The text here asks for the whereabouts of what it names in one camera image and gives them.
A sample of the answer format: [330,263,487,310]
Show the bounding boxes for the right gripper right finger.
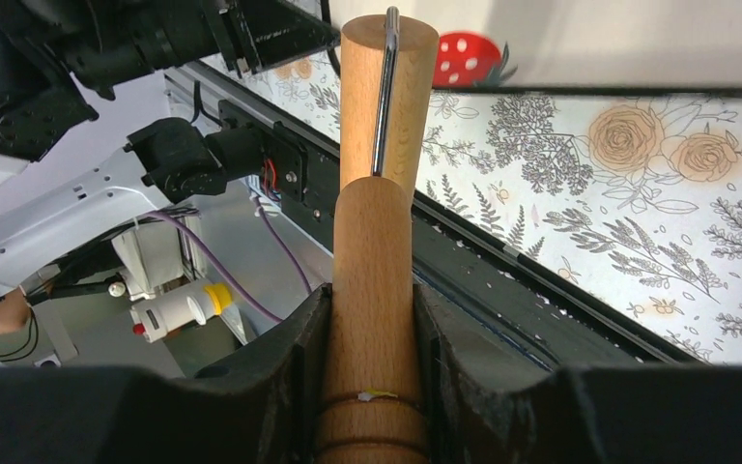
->
[414,285,742,463]

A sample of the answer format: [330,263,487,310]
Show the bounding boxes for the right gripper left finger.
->
[0,284,331,463]

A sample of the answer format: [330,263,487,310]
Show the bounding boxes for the wooden dough roller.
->
[314,7,439,463]

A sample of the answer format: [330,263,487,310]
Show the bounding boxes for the strawberry print tray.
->
[328,0,742,99]

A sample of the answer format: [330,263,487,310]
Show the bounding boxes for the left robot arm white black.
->
[0,1,339,334]

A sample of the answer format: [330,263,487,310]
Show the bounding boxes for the white emergency stop button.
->
[129,279,233,343]

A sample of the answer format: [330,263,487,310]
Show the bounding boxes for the floral table mat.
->
[201,50,742,367]

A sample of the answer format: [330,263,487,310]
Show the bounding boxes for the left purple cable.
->
[0,0,315,325]

